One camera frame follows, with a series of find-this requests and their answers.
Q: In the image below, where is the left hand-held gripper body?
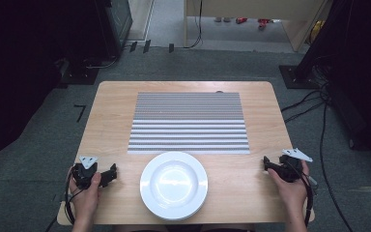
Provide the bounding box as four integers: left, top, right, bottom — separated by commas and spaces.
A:
71, 156, 100, 190

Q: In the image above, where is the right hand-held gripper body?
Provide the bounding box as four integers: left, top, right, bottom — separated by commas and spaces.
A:
278, 147, 314, 184

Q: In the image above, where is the person's left hand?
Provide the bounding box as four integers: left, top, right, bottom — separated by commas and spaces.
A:
69, 171, 102, 224

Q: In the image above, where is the person's right hand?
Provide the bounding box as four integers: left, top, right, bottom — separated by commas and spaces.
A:
267, 159, 311, 215

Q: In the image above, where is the white round plate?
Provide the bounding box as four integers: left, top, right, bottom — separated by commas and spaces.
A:
139, 151, 210, 222

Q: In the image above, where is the black tape corner mark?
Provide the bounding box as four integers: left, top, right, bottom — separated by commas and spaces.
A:
73, 103, 87, 124

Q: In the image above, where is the grey striped placemat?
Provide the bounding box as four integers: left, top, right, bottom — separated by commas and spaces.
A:
127, 91, 251, 156

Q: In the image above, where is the black stand base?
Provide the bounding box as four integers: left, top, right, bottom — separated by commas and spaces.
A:
56, 57, 100, 89
278, 64, 323, 90

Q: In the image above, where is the black cabinet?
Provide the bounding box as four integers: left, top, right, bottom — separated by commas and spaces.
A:
91, 0, 133, 60

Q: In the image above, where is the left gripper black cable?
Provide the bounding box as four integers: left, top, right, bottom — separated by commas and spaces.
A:
64, 164, 88, 225

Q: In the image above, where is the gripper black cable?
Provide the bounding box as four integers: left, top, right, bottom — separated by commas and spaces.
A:
64, 164, 88, 225
286, 160, 317, 227

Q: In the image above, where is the black floor cable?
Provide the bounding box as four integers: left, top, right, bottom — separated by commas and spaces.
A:
318, 96, 356, 232
280, 89, 328, 124

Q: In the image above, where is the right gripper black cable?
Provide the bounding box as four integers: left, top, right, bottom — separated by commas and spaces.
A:
286, 160, 317, 227

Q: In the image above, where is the yellow cable coil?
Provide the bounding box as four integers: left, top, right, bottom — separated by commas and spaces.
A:
309, 19, 326, 45

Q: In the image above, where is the black hanging cable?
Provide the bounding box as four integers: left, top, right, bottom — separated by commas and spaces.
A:
184, 0, 205, 50

